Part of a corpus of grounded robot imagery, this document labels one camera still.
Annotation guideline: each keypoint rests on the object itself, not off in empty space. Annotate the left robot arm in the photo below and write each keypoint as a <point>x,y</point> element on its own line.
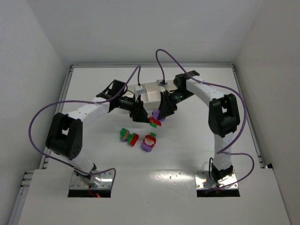
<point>65,137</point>

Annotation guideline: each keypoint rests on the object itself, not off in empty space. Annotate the white divided container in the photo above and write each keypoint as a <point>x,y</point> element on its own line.
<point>152,91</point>

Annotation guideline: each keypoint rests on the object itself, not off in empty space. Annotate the left base plate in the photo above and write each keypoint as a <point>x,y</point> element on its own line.
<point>101,181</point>

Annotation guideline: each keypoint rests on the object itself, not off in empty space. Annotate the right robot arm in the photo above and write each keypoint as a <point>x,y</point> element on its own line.
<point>223,117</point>

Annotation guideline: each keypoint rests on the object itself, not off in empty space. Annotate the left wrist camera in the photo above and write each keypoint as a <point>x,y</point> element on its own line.
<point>139,90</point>

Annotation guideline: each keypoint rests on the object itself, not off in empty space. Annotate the santa lego stack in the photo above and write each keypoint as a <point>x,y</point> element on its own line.
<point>149,142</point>

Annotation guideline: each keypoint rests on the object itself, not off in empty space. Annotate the purple lego brick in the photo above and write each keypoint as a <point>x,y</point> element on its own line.
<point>155,114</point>

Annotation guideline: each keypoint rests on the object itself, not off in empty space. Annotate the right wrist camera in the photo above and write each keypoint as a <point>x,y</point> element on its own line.
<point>162,83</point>

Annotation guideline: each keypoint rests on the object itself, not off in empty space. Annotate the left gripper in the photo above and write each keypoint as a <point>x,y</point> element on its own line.
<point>136,109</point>

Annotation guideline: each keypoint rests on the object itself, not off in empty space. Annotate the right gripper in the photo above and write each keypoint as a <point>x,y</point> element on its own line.
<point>167,102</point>

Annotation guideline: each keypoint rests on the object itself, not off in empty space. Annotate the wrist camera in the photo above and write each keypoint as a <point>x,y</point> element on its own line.
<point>139,90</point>
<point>162,83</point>

